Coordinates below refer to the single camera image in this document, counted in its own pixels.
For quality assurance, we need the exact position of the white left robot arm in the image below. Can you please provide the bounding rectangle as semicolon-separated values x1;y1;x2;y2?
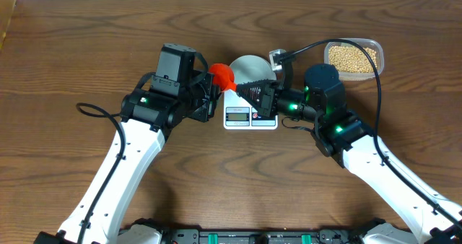
35;43;219;243

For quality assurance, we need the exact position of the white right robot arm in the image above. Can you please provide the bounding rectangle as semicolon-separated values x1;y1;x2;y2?
235;64;461;243

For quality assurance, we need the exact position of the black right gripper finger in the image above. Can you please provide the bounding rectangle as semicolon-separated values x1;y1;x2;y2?
236;79;278;91
240;88;266;109

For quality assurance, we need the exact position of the white digital kitchen scale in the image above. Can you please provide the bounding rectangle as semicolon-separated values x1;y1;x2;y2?
222;54;279;131

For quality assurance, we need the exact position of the red plastic measuring scoop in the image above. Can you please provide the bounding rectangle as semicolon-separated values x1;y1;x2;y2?
209;64;237;92

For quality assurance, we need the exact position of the clear plastic container of beans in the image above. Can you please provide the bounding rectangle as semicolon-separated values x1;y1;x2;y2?
324;38;385;81

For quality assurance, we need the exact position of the white round bowl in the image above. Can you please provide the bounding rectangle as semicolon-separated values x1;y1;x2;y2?
230;55;276;84

